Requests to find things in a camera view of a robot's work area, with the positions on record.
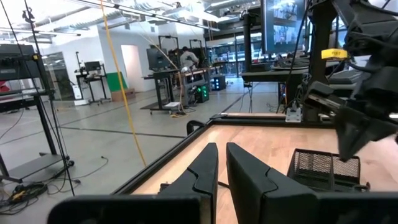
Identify black curved frame handle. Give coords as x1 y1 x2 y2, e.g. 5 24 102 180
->
186 120 206 135

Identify computer with blue lights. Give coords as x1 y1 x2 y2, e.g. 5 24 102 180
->
211 75 227 91

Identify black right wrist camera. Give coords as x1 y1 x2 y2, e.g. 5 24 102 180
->
306 81 346 110

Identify black desk with monitor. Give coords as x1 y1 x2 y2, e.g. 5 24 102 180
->
74 51 109 105

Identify person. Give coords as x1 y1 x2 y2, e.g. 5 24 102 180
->
179 46 200 71

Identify green board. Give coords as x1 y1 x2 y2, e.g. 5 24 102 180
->
106 72 128 93

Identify black standing desk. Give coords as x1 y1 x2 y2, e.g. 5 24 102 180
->
142 68 187 112

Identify black equipment stand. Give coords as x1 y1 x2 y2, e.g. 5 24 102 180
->
0 43 75 184

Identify silver metal bracket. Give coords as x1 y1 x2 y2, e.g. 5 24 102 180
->
285 107 302 123

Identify yellow hanging cable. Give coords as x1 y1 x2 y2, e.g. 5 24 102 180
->
99 0 147 167

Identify black desktop monitor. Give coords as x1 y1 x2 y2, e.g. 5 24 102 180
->
146 48 171 71

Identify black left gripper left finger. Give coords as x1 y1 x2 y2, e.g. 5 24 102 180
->
160 142 218 224

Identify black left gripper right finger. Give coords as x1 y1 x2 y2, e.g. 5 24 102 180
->
226 142 318 224

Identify computer with green lights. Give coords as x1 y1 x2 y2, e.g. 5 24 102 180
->
194 83 210 103

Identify tangled floor cables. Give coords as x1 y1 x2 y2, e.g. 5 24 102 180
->
0 155 109 215

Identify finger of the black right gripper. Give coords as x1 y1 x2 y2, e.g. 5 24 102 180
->
335 107 398 162

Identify cardboard box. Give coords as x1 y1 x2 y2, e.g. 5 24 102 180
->
111 88 136 102

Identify black mesh desk organizer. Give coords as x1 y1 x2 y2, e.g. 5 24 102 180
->
286 148 371 192

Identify black work table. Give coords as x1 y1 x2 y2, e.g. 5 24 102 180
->
241 62 312 114

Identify black hanging cable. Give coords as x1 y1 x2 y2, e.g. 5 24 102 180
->
0 0 81 197

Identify small yellow box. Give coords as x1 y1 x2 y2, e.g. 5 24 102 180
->
321 49 348 60

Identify large black display screen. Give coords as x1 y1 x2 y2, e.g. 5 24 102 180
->
261 0 307 55

